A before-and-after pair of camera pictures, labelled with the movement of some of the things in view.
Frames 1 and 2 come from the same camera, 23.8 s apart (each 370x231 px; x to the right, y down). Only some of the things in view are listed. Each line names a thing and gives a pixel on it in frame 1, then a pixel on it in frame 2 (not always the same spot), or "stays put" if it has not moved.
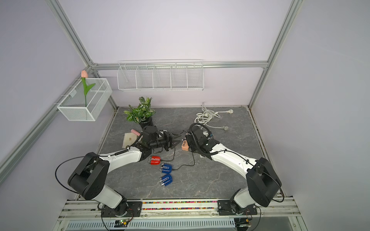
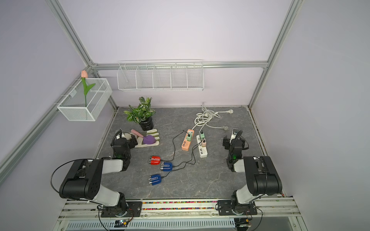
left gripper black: [169, 141] -> [130, 142]
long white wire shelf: [164, 74] stays put
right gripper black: [187, 139] -> [226, 143]
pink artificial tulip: [84, 75] stays put
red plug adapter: [154, 160] stays put
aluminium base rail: [180, 211] stays put
